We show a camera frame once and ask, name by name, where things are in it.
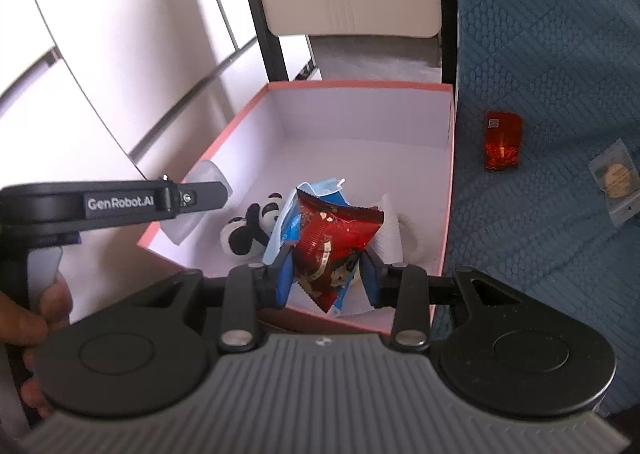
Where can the white wardrobe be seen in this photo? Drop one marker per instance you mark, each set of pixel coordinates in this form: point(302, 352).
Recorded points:
point(100, 34)

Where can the red foil packet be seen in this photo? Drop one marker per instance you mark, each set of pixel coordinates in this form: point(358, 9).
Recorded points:
point(502, 142)

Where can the red snack packet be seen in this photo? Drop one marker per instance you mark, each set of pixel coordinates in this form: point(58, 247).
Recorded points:
point(330, 239)

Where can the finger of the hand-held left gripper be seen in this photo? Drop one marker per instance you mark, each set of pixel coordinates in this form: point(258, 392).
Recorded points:
point(205, 195)

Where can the clear packet with beige disc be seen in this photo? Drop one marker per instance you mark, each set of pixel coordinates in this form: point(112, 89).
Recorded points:
point(617, 179)

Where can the person's left hand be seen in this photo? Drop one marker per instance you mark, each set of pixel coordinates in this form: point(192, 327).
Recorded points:
point(30, 329)

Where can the panda plush toy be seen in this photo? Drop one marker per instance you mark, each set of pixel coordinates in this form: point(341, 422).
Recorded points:
point(245, 231)

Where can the clear plastic bag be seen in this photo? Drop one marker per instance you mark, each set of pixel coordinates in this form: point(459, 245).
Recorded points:
point(187, 229)

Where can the blue face mask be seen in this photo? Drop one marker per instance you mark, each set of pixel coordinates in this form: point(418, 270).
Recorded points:
point(282, 229)

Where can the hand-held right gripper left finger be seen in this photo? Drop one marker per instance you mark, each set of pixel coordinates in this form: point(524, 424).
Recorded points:
point(284, 279)

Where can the blue textured mattress pad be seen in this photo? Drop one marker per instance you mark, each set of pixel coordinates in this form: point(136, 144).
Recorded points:
point(550, 34)

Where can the orange cardboard box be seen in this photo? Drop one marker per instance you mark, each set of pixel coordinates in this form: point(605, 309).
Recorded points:
point(360, 124)

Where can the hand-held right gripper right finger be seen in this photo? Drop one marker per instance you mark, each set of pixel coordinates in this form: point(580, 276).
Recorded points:
point(371, 281)

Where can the white tissue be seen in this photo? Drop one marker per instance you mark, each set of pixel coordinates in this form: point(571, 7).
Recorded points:
point(390, 239)

